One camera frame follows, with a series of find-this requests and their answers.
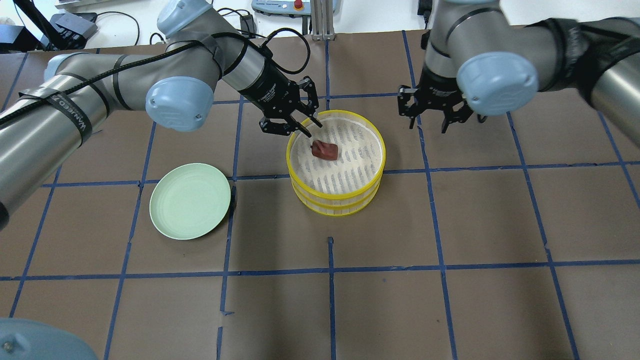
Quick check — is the light green plate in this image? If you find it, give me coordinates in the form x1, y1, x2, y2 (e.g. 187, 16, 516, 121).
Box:
148, 162, 232, 240

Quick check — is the yellow steamer basket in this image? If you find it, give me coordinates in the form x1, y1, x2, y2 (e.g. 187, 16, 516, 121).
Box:
291, 177, 382, 217
285, 110, 387, 201

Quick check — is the red-brown bun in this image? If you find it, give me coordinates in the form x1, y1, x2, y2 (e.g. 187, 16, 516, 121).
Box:
310, 139, 339, 161

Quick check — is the black power adapter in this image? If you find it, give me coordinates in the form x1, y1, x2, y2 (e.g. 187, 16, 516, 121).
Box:
417, 0, 434, 28

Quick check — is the aluminium frame post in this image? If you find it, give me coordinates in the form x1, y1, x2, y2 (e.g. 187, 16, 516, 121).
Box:
310, 0, 338, 41

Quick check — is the teach pendant with red button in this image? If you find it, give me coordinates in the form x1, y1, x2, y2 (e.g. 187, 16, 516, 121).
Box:
251, 0, 312, 18

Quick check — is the black box on desk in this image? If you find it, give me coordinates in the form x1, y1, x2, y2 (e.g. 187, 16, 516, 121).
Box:
50, 13, 98, 40

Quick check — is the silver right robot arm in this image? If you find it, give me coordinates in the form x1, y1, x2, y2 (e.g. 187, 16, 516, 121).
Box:
397, 0, 640, 145

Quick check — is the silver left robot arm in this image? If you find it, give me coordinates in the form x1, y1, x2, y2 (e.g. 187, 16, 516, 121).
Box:
0, 0, 321, 228

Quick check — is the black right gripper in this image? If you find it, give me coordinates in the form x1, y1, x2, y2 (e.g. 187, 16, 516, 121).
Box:
397, 66, 474, 134

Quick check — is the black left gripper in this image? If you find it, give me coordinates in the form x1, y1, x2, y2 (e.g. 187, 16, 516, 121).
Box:
239, 62, 323, 139

